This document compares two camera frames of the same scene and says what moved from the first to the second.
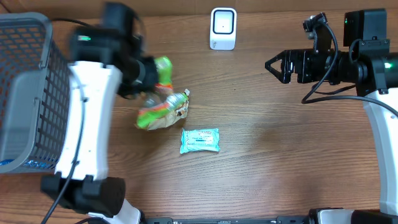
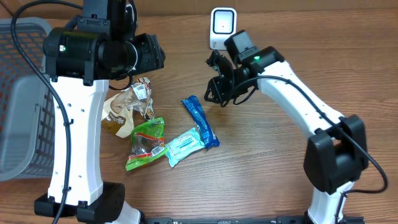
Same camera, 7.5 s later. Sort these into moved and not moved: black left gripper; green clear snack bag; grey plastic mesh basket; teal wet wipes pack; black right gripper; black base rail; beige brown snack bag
Moved: green clear snack bag; black left gripper; teal wet wipes pack; beige brown snack bag; black right gripper
Not moved: grey plastic mesh basket; black base rail
